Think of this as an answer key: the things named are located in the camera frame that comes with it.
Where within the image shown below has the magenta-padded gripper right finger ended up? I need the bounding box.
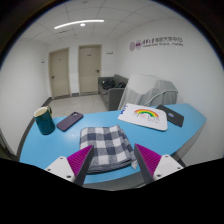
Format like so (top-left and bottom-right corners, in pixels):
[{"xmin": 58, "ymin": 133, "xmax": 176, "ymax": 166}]
[{"xmin": 133, "ymin": 142, "xmax": 185, "ymax": 185}]

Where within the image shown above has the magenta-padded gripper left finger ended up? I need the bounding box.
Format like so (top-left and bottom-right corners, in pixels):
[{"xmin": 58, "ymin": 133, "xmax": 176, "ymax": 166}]
[{"xmin": 44, "ymin": 143, "xmax": 96, "ymax": 187}]

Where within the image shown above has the grey white checkered towel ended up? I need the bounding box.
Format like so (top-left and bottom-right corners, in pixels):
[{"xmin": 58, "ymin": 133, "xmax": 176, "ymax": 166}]
[{"xmin": 78, "ymin": 124, "xmax": 139, "ymax": 175}]

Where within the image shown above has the purple smartphone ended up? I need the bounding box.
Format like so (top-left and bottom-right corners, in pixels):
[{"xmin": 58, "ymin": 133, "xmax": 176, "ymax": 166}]
[{"xmin": 55, "ymin": 111, "xmax": 85, "ymax": 133}]

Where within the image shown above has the dark teal mug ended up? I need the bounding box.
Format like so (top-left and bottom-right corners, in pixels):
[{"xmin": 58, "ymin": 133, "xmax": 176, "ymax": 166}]
[{"xmin": 33, "ymin": 105, "xmax": 57, "ymax": 136}]

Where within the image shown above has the black flat device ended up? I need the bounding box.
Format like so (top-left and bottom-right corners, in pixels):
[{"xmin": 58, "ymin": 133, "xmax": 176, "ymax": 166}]
[{"xmin": 155, "ymin": 104, "xmax": 186, "ymax": 128}]

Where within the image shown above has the white rainbow-printed pad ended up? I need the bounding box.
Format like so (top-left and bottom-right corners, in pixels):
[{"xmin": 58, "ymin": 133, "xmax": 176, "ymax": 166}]
[{"xmin": 117, "ymin": 102, "xmax": 169, "ymax": 132}]

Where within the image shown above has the white cloth-covered chair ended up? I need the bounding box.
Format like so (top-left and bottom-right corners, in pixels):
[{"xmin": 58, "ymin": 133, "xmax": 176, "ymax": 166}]
[{"xmin": 117, "ymin": 73, "xmax": 180, "ymax": 111}]

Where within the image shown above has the grey sofa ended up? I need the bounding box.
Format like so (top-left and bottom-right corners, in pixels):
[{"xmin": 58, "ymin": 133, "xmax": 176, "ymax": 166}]
[{"xmin": 97, "ymin": 73, "xmax": 130, "ymax": 112}]

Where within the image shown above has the beige door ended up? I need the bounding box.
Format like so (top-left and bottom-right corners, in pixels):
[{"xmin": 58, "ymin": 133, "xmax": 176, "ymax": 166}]
[
  {"xmin": 48, "ymin": 47, "xmax": 72, "ymax": 100},
  {"xmin": 77, "ymin": 44, "xmax": 103, "ymax": 96}
]

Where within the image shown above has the black bag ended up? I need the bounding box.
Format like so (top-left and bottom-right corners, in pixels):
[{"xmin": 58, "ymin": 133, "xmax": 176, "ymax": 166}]
[{"xmin": 101, "ymin": 78, "xmax": 116, "ymax": 91}]

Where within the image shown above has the long ceiling light strip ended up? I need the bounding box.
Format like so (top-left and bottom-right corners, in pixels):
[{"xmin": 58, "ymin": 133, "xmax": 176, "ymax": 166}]
[{"xmin": 53, "ymin": 18, "xmax": 106, "ymax": 31}]

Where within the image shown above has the wall sign with logos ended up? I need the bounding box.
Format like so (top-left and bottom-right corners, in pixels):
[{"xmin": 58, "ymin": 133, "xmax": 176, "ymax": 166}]
[{"xmin": 128, "ymin": 36, "xmax": 185, "ymax": 52}]

